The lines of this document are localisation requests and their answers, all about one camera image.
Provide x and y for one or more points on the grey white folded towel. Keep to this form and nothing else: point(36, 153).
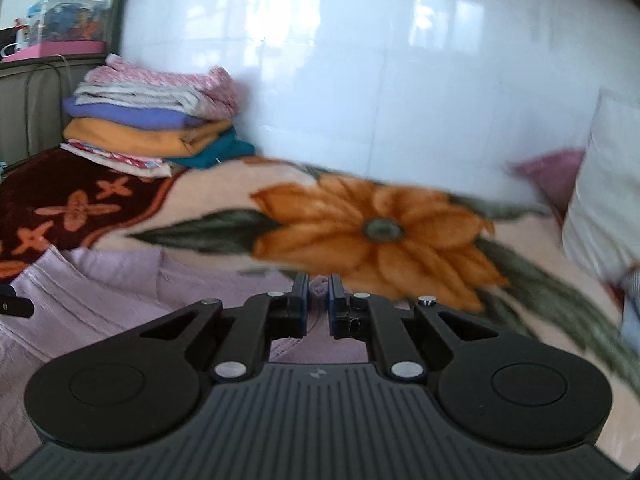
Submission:
point(135, 96)

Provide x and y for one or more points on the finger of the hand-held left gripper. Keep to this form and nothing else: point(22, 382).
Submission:
point(17, 305)

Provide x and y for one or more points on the floral fleece blanket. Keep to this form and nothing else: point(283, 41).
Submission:
point(380, 230)

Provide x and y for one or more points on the clear box with pink base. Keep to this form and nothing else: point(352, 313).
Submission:
point(70, 25)

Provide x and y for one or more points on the pink floral folded cloth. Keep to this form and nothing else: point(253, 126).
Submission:
point(200, 85)

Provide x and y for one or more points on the pink patterned folded cloth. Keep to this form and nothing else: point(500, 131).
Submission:
point(130, 162)

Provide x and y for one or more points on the dark vertical post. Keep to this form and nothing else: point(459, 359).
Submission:
point(120, 5)

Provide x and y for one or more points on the pink pillow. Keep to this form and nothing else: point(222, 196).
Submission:
point(550, 170)

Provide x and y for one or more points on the purple folded garment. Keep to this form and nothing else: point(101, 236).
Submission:
point(130, 115)

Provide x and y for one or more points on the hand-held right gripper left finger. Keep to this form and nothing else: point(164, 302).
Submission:
point(300, 305)

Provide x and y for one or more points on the blue striped cloth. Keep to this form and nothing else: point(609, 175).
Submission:
point(631, 305)

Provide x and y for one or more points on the white mug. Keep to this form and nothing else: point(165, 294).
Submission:
point(12, 47)

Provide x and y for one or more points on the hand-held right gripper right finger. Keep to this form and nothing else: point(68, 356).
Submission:
point(336, 305)

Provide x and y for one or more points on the grey bedside cabinet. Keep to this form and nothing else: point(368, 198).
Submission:
point(30, 110)

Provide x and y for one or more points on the white pillow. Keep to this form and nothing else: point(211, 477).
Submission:
point(605, 185)

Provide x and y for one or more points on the teal folded garment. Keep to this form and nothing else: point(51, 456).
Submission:
point(225, 152)

